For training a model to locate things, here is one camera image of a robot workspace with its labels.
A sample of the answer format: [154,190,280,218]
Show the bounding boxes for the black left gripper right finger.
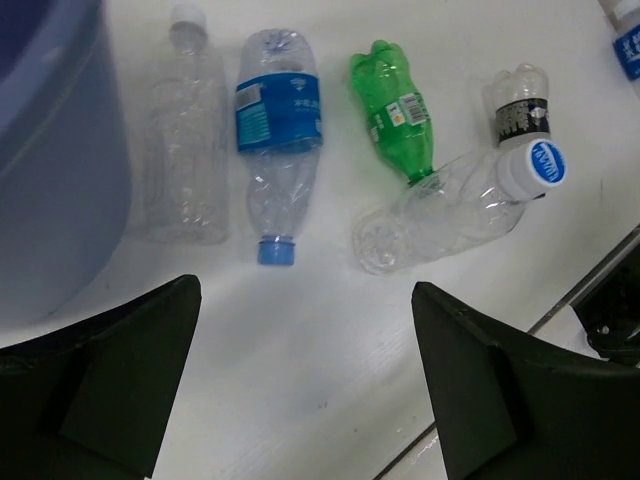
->
[411,282,639,479]

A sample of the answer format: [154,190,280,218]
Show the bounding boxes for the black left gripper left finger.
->
[1,275,202,479]

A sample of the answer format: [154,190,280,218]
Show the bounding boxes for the clear unlabelled plastic bottle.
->
[133,5,229,244]

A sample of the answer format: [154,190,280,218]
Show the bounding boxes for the green plastic bottle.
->
[350,39,434,185]

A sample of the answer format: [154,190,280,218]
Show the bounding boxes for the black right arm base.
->
[573,248,639,367]

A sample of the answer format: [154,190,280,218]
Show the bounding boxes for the blue plastic bin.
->
[1,1,131,323]

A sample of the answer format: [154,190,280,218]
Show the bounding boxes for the clear bottle white blue cap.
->
[353,139,567,275]

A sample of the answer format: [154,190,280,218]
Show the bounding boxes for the clear Pepsi bottle black label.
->
[481,63,551,150]

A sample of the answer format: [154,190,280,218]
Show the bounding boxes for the crushed bottle blue label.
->
[234,28,324,266]

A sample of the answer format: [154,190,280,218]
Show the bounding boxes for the blue label bottle far right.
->
[613,0,640,82]

